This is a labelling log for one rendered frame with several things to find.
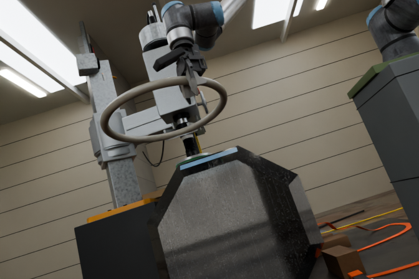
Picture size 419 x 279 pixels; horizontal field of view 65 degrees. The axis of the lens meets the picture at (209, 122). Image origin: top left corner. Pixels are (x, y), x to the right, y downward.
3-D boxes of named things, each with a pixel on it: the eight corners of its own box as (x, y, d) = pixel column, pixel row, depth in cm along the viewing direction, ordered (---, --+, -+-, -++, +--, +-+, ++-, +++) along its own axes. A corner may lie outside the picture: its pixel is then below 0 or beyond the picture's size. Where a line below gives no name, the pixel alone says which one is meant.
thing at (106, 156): (88, 167, 249) (78, 118, 261) (108, 171, 283) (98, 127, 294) (130, 152, 247) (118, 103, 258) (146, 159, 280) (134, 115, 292)
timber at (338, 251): (366, 273, 171) (356, 250, 175) (345, 280, 171) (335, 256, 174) (346, 264, 200) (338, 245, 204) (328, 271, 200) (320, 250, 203)
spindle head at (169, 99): (172, 135, 218) (155, 76, 230) (204, 124, 218) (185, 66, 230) (160, 120, 183) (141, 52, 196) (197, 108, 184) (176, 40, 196)
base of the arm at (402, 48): (415, 66, 152) (405, 48, 155) (442, 45, 134) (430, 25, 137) (377, 78, 151) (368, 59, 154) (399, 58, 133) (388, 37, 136)
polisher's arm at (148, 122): (85, 156, 253) (79, 126, 260) (107, 161, 286) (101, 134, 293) (174, 124, 245) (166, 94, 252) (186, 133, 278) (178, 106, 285)
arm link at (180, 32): (171, 25, 109) (163, 43, 117) (174, 37, 108) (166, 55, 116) (195, 27, 114) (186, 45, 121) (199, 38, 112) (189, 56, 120)
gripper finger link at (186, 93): (202, 103, 110) (199, 77, 111) (186, 104, 107) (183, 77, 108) (199, 106, 112) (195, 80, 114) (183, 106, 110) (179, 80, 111)
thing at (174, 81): (128, 153, 148) (126, 147, 149) (231, 120, 148) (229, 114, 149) (74, 112, 103) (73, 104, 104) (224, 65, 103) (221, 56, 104)
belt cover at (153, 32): (170, 104, 285) (165, 86, 290) (197, 94, 285) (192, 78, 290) (138, 52, 193) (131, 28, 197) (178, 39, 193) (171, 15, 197)
